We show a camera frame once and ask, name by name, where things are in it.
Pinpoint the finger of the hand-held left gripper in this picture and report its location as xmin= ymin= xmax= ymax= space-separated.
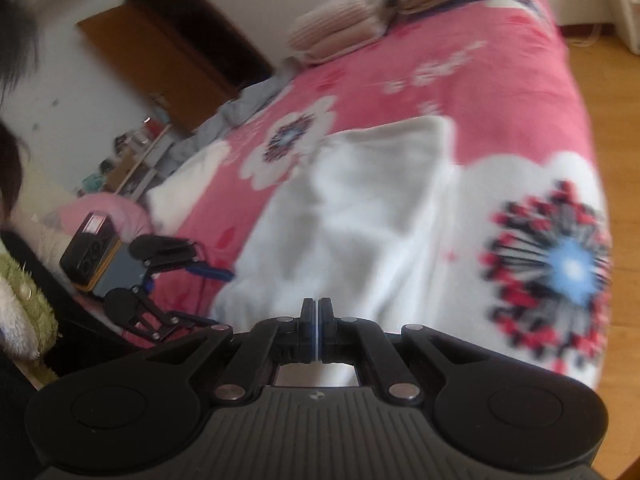
xmin=149 ymin=235 xmax=236 ymax=281
xmin=125 ymin=291 xmax=222 ymax=344

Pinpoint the white shelf with clutter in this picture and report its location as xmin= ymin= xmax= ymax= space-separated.
xmin=75 ymin=122 xmax=176 ymax=201

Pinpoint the wooden door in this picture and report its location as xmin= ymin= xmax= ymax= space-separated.
xmin=77 ymin=2 xmax=241 ymax=136

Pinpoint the beige folded cloth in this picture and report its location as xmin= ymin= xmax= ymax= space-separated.
xmin=300 ymin=20 xmax=386 ymax=63

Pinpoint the person's green fleece jacket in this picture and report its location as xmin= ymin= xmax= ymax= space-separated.
xmin=0 ymin=237 xmax=60 ymax=381

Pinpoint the grey garment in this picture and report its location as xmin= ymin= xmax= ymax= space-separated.
xmin=165 ymin=57 xmax=296 ymax=181

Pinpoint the pink floral blanket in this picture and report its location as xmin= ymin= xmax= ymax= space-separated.
xmin=150 ymin=0 xmax=613 ymax=393

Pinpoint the pink cushion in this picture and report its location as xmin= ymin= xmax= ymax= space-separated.
xmin=57 ymin=192 xmax=157 ymax=271

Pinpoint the pink checked folded cloth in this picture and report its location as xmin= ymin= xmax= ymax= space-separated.
xmin=289 ymin=0 xmax=386 ymax=51

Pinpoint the white water dispenser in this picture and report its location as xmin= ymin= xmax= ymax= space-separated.
xmin=597 ymin=0 xmax=640 ymax=56

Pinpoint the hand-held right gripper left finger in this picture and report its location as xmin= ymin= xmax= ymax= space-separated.
xmin=145 ymin=297 xmax=318 ymax=403

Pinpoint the person's dark hair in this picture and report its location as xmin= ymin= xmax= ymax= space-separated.
xmin=0 ymin=0 xmax=42 ymax=226

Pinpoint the white sweatshirt with orange outline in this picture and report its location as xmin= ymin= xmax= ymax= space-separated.
xmin=207 ymin=116 xmax=458 ymax=386

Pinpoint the white fluffy garment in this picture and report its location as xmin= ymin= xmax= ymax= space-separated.
xmin=146 ymin=137 xmax=231 ymax=231

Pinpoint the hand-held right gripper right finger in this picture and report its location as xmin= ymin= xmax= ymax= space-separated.
xmin=318 ymin=297 xmax=496 ymax=403

